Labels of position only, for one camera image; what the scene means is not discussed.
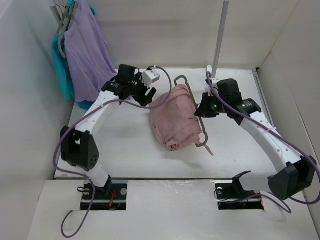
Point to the purple t-shirt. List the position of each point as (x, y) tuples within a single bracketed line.
[(89, 63)]

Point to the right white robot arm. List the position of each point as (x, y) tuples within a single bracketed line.
[(293, 169)]

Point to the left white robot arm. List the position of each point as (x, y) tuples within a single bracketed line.
[(78, 147)]

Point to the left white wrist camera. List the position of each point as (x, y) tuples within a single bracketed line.
[(149, 77)]

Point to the teal t-shirt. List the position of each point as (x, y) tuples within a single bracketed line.
[(62, 69)]

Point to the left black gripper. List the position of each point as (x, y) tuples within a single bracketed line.
[(145, 99)]

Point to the grey hanger with purple shirt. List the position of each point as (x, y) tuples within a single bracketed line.
[(68, 16)]

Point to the white garment rack pole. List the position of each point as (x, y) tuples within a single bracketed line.
[(220, 35)]

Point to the grey hanger with teal shirt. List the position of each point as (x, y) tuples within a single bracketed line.
[(59, 42)]

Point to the pink trousers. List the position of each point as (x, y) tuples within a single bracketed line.
[(173, 119)]

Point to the aluminium side rail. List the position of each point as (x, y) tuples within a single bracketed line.
[(265, 107)]

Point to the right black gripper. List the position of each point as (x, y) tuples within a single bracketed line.
[(203, 110)]

